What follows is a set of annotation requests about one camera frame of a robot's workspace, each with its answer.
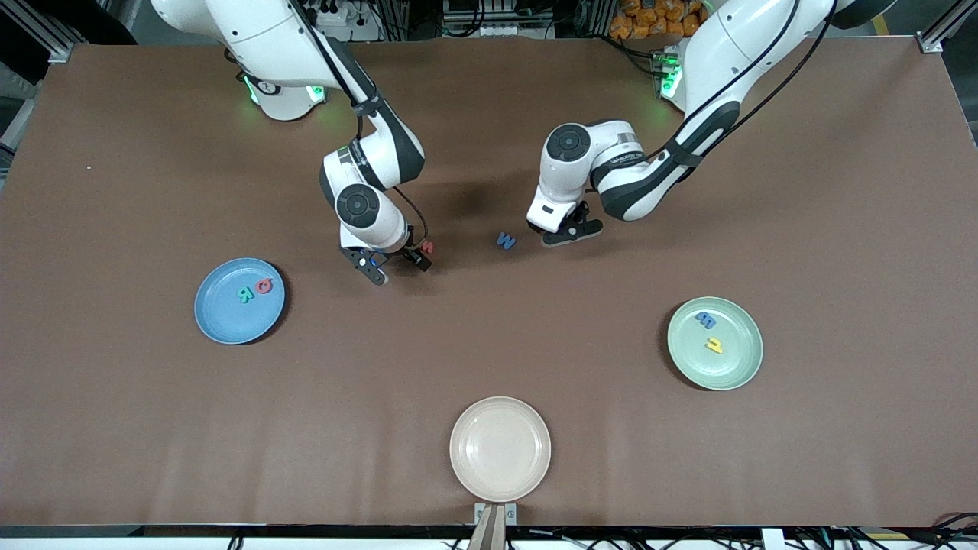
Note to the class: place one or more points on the teal green letter R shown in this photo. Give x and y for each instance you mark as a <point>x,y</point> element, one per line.
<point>244,295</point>

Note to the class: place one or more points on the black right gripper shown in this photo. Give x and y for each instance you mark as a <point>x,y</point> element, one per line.
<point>406,252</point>

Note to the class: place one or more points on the grey metal camera mount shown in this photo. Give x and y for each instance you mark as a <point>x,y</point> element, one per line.
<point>495,531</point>

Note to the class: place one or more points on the yellow lowercase letter r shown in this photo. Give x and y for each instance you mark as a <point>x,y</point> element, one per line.
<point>714,347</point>

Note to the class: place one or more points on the green plate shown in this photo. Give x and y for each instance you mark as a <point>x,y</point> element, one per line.
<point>733,367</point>

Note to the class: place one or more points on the black electronics rack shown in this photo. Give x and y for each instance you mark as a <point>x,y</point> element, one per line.
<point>497,19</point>

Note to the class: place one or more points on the beige plate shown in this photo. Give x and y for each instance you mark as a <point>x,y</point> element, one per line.
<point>500,449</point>

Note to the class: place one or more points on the aluminium frame post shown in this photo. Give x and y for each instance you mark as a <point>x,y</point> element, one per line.
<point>936,38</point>
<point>57,46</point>

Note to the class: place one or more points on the blue plate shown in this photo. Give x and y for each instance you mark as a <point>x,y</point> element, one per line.
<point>221,317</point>

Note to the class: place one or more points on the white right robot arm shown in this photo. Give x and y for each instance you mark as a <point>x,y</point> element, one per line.
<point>357,206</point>

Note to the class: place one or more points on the red letter Q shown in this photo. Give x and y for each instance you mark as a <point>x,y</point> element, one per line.
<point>265,280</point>

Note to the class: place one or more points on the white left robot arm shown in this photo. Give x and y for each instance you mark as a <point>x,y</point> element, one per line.
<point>569,143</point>

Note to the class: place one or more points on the white power strip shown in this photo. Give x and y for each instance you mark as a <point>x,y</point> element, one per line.
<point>336,11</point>

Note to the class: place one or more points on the brown table cover sheet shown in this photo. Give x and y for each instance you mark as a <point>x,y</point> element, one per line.
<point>153,428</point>

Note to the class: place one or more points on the orange packets bag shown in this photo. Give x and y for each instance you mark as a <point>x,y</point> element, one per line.
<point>649,19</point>

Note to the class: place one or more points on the blue uppercase letter W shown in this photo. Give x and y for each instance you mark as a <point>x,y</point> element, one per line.
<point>506,240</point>

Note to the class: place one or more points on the blue lowercase letter m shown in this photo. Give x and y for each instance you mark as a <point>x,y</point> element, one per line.
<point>707,320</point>

